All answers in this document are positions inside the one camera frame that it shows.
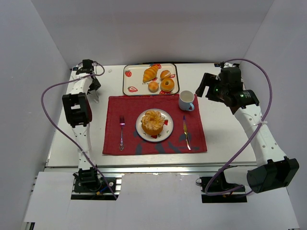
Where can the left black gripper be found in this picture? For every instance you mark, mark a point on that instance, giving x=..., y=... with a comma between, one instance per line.
x=95, y=85

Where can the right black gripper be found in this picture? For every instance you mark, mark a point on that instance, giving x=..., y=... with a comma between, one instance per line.
x=208, y=86

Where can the orange bundt cake bread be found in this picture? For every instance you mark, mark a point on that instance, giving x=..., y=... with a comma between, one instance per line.
x=152, y=122

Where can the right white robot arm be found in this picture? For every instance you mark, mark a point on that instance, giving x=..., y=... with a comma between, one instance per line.
x=274, y=169

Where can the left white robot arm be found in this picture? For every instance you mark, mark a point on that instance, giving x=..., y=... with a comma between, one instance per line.
x=78, y=112

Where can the light blue mug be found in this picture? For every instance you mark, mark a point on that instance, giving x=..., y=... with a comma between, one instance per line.
x=186, y=99

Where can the red cloth placemat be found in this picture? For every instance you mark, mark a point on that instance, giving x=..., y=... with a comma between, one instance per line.
x=132, y=107

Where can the strawberry pattern serving tray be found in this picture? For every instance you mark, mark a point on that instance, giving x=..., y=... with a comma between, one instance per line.
x=133, y=84

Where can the iridescent table knife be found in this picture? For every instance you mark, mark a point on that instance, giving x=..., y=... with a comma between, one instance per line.
x=186, y=133

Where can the glazed donut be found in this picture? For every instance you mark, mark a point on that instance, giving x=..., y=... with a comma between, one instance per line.
x=167, y=85

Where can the small cream filled bun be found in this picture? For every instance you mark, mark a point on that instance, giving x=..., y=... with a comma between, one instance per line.
x=165, y=74

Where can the white watermelon pattern plate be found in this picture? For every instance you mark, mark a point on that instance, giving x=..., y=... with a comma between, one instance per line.
x=167, y=128

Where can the silver fork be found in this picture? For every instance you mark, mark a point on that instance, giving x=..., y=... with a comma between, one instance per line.
x=122, y=124

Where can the small round muffin bun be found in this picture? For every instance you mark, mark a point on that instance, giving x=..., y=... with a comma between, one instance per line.
x=153, y=86

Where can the croissant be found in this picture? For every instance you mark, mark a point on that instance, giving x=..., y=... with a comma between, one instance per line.
x=150, y=73

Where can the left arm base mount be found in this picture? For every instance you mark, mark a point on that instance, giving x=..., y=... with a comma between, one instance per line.
x=90, y=185

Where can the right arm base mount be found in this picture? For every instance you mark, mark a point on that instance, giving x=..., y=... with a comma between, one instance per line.
x=220, y=185

